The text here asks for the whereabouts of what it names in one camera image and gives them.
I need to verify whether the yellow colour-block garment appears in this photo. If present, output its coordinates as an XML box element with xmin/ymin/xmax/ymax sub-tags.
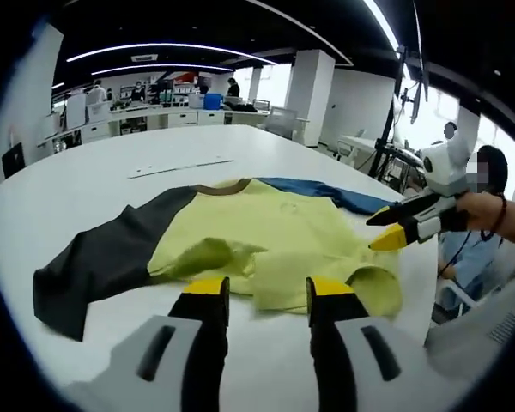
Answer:
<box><xmin>33</xmin><ymin>176</ymin><xmax>403</xmax><ymax>343</ymax></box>

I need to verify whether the long white counter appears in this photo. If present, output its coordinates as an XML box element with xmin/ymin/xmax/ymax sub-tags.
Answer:
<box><xmin>38</xmin><ymin>104</ymin><xmax>272</xmax><ymax>148</ymax></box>

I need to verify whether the white table slot plate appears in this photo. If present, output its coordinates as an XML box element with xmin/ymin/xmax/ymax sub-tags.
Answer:
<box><xmin>127</xmin><ymin>159</ymin><xmax>235</xmax><ymax>180</ymax></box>

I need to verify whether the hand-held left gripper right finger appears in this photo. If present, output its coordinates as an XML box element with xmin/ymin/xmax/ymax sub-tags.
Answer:
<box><xmin>306</xmin><ymin>276</ymin><xmax>460</xmax><ymax>412</ymax></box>

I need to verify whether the red bead bracelet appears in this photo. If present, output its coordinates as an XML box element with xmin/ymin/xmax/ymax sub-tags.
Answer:
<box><xmin>492</xmin><ymin>192</ymin><xmax>509</xmax><ymax>235</ymax></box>

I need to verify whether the ceiling light strip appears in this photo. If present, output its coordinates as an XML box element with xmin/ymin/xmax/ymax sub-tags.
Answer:
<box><xmin>361</xmin><ymin>0</ymin><xmax>401</xmax><ymax>51</ymax></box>
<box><xmin>102</xmin><ymin>63</ymin><xmax>236</xmax><ymax>76</ymax></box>
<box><xmin>65</xmin><ymin>41</ymin><xmax>281</xmax><ymax>66</ymax></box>

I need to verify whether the grey mesh office chair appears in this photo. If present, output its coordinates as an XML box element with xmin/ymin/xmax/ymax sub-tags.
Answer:
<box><xmin>266</xmin><ymin>106</ymin><xmax>300</xmax><ymax>139</ymax></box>

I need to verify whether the black camera stand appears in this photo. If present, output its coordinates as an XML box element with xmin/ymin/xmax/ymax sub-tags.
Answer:
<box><xmin>367</xmin><ymin>42</ymin><xmax>431</xmax><ymax>181</ymax></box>

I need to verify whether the person's right hand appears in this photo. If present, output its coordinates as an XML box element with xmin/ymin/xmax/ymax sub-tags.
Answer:
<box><xmin>456</xmin><ymin>191</ymin><xmax>500</xmax><ymax>233</ymax></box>

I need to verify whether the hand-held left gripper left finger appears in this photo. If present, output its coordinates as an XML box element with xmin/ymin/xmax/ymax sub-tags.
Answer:
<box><xmin>68</xmin><ymin>276</ymin><xmax>232</xmax><ymax>412</ymax></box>

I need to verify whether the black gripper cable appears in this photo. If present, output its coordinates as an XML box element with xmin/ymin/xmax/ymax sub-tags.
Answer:
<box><xmin>439</xmin><ymin>229</ymin><xmax>497</xmax><ymax>278</ymax></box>

